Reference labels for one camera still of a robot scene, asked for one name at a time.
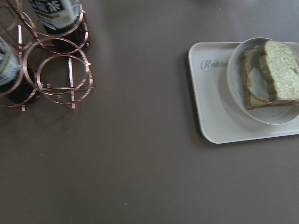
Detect white round plate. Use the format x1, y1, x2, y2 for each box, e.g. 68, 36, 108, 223
227, 38, 299, 125

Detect bread slice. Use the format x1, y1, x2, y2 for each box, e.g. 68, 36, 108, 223
258, 40, 299, 104
240, 46, 276, 110

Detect cream rabbit tray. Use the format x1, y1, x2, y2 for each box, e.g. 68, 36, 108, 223
188, 42, 299, 144

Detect fried egg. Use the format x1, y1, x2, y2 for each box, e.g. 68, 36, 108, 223
247, 67, 269, 101

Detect tea bottle upper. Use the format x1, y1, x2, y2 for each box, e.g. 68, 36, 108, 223
29, 0, 90, 55

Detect tea bottle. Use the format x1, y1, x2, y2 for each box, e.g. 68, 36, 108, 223
0, 38, 41, 104
29, 0, 90, 55

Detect bread slice under egg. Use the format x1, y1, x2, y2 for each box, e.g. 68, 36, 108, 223
240, 46, 276, 110

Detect tea bottle lower right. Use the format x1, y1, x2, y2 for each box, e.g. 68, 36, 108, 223
0, 38, 41, 104

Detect copper wire bottle rack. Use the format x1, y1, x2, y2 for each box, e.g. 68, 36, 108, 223
0, 0, 94, 111

